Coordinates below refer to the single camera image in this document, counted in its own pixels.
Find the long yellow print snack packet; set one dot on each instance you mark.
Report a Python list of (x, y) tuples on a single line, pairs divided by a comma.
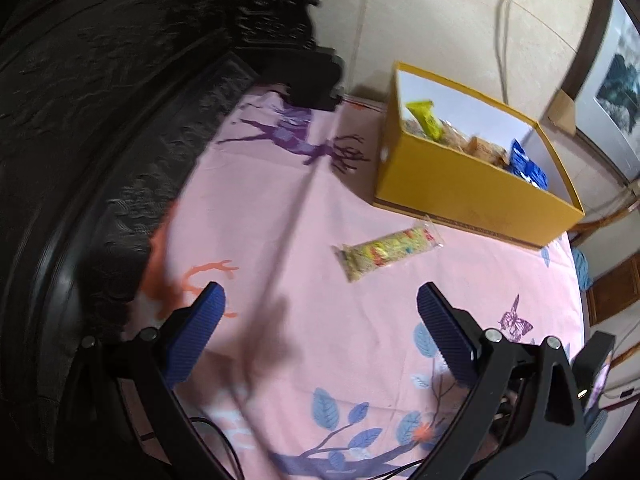
[(385, 252)]

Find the framed lotus painting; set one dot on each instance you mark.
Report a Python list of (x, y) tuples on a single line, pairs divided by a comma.
[(615, 95)]

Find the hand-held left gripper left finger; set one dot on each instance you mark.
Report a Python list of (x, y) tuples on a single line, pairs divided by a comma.
[(195, 335)]

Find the yellow cardboard box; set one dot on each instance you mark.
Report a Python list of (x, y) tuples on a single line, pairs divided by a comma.
[(450, 195)]

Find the clear cake packet brown label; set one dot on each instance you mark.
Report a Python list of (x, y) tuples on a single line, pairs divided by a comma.
[(487, 152)]

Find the cardboard corner protector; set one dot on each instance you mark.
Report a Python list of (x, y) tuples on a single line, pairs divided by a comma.
[(562, 112)]

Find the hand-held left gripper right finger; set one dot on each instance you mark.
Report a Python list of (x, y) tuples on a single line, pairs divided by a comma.
[(447, 332)]

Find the blue cloth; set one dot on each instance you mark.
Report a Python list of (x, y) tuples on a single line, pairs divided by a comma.
[(581, 267)]

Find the blue snack packet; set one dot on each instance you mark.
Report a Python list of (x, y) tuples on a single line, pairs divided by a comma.
[(527, 165)]

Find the small clear cake packet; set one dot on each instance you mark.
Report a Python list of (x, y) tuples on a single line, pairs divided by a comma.
[(456, 139)]

